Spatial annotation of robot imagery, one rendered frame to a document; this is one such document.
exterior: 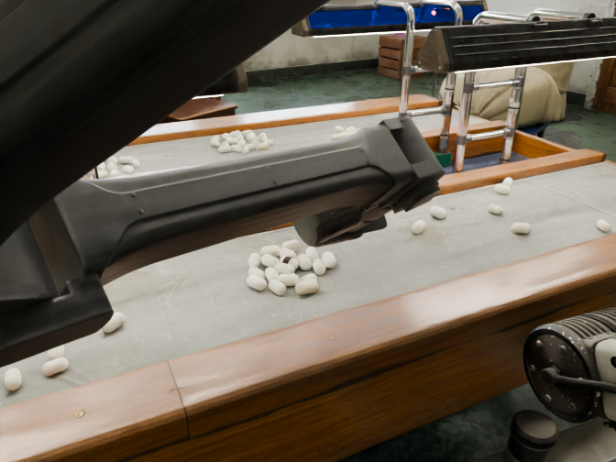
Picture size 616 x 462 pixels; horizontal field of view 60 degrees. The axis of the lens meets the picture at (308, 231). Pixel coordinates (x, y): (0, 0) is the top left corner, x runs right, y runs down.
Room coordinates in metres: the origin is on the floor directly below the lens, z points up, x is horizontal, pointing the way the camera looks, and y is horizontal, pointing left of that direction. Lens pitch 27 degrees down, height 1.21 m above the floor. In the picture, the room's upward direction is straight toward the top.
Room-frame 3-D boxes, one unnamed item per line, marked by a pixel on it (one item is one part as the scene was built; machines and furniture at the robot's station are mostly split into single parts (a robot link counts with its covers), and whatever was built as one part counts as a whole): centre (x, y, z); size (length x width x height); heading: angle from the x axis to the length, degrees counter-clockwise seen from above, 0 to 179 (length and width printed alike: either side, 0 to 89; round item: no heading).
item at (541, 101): (3.68, -1.33, 0.40); 0.74 x 0.56 x 0.38; 121
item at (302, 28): (1.61, -0.25, 1.08); 0.62 x 0.08 x 0.07; 116
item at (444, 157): (1.54, -0.29, 0.90); 0.20 x 0.19 x 0.45; 116
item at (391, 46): (6.60, -1.13, 0.32); 0.42 x 0.42 x 0.64; 31
